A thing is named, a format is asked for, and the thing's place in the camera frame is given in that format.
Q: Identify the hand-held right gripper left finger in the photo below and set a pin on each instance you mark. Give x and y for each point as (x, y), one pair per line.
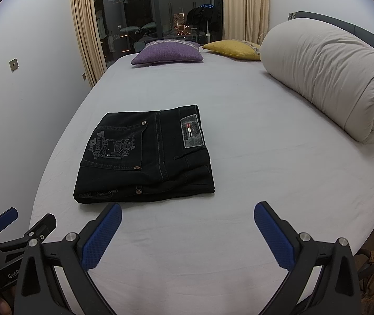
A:
(103, 239)

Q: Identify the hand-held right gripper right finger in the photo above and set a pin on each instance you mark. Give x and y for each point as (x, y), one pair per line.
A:
(274, 239)

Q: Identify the black pants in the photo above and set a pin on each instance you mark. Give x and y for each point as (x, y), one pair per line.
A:
(160, 157)

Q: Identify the person's left hand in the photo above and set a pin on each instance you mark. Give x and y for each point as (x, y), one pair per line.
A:
(1, 304)

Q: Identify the bed with white sheet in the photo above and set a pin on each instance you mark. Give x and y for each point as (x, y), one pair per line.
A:
(239, 137)

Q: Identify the rolled beige duvet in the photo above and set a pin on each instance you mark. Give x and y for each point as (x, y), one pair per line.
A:
(321, 69)

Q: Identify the yellow pillow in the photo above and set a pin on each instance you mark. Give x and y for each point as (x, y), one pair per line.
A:
(231, 48)

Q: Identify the purple pillow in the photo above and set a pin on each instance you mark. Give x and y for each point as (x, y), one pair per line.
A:
(167, 54)

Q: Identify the beige curtain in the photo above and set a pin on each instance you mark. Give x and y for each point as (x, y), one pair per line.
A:
(85, 23)
(242, 6)

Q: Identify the dark glass window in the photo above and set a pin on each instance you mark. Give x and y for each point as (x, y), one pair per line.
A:
(157, 6)

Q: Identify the square wall socket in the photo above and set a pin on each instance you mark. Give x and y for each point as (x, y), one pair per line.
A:
(13, 64)

